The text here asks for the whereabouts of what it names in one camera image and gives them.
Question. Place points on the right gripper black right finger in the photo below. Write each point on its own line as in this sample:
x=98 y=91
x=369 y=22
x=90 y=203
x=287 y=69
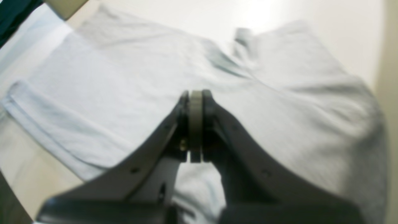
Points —
x=257 y=188

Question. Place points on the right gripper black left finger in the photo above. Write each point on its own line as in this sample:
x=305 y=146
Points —
x=136 y=191

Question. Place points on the grey T-shirt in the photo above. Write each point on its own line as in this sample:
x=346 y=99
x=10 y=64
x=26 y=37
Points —
x=110 y=83

